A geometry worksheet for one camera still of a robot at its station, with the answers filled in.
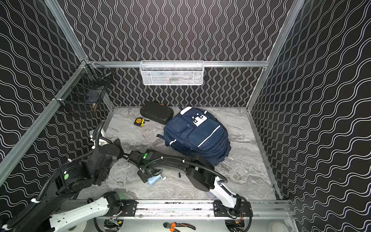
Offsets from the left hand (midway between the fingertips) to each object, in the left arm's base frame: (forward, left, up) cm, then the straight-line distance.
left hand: (114, 140), depth 63 cm
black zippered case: (+42, -8, -27) cm, 50 cm away
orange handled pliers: (-27, -27, -31) cm, 49 cm away
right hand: (-4, -11, -28) cm, 31 cm away
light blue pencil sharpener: (-9, -14, -23) cm, 29 cm away
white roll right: (-24, -79, -32) cm, 88 cm away
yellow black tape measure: (+34, +5, -29) cm, 45 cm away
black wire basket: (+44, +38, -7) cm, 58 cm away
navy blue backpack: (+22, -39, -22) cm, 50 cm away
